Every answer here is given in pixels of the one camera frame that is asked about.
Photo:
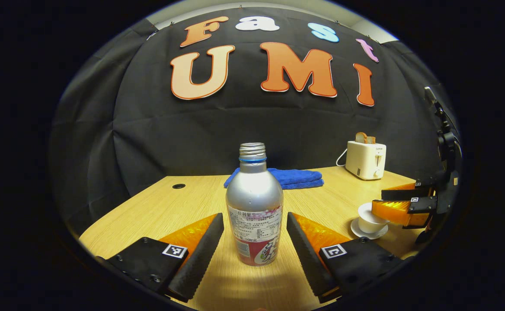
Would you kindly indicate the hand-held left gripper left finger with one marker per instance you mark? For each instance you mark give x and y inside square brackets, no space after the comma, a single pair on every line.
[200,259]

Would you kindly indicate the silver water bottle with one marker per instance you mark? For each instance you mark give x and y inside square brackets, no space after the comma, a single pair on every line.
[254,194]

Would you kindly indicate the brown toast slice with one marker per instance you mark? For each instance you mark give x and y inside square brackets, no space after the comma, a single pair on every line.
[360,138]
[371,140]

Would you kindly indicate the white teacup lid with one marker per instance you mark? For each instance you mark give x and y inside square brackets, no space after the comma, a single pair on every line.
[365,209]

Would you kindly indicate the cream toaster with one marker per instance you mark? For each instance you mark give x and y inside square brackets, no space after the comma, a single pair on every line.
[365,162]

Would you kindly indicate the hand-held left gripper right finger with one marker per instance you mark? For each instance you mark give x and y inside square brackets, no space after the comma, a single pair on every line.
[308,263]

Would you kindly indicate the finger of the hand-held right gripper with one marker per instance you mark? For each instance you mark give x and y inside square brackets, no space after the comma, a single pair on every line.
[395,211]
[404,194]

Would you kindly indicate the white teacup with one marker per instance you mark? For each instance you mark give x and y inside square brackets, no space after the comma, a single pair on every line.
[371,224]

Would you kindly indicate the folded blue towel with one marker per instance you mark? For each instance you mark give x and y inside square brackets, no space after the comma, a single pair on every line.
[298,177]

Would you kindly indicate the white saucer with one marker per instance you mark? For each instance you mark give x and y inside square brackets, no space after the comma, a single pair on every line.
[365,236]

